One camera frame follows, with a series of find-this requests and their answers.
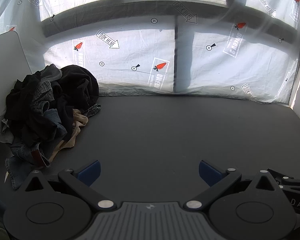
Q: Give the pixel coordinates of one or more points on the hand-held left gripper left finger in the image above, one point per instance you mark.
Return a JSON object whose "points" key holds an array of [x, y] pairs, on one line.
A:
{"points": [[90, 172]]}

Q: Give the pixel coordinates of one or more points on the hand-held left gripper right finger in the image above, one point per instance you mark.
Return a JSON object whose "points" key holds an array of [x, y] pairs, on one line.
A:
{"points": [[210, 172]]}

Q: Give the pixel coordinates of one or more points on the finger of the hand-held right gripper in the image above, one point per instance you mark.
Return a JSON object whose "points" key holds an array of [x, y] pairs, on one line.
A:
{"points": [[281, 174]]}

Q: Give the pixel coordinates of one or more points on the blue plaid garment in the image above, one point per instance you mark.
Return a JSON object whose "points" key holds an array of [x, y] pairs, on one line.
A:
{"points": [[93, 109]]}

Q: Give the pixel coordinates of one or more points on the blue jeans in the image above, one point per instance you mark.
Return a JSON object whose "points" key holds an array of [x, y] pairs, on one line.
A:
{"points": [[17, 166]]}

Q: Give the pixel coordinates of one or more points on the black jacket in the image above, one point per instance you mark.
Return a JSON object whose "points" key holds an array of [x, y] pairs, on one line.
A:
{"points": [[76, 85]]}

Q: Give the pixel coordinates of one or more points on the grey denim garment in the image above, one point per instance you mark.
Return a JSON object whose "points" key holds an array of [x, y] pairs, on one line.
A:
{"points": [[46, 92]]}

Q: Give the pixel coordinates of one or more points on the light grey cloth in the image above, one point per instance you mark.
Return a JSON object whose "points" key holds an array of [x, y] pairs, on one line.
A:
{"points": [[3, 130]]}

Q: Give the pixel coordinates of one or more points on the white printed plastic sheet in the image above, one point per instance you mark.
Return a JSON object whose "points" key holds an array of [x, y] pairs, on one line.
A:
{"points": [[140, 50]]}

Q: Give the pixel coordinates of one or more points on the white panel board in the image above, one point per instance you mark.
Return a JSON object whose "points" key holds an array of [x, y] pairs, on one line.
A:
{"points": [[5, 62]]}

